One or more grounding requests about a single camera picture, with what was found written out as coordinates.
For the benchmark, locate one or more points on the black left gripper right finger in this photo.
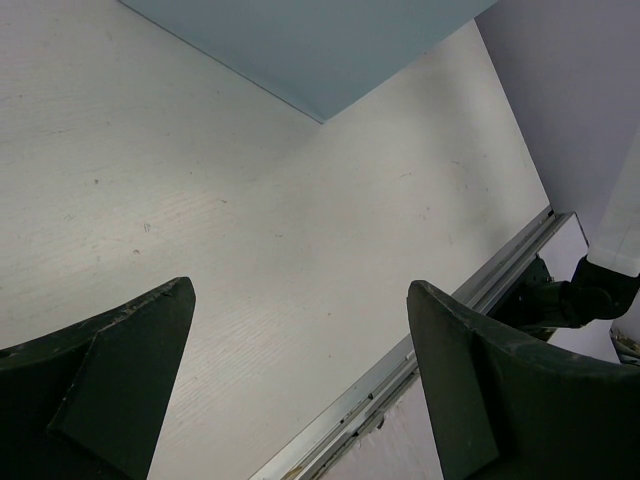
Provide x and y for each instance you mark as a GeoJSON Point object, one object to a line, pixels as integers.
{"type": "Point", "coordinates": [505, 405]}

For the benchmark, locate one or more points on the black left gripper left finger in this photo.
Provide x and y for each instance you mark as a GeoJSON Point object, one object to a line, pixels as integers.
{"type": "Point", "coordinates": [88, 401]}

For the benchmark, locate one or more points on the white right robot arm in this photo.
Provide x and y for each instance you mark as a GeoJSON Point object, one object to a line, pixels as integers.
{"type": "Point", "coordinates": [606, 280]}

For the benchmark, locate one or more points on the light blue paper bag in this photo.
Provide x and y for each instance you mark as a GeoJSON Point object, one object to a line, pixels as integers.
{"type": "Point", "coordinates": [319, 56]}

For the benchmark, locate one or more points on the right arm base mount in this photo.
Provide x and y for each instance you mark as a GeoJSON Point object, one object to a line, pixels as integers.
{"type": "Point", "coordinates": [537, 304]}

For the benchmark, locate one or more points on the aluminium table edge rail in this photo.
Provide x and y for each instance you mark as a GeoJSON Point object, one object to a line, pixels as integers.
{"type": "Point", "coordinates": [362, 407]}

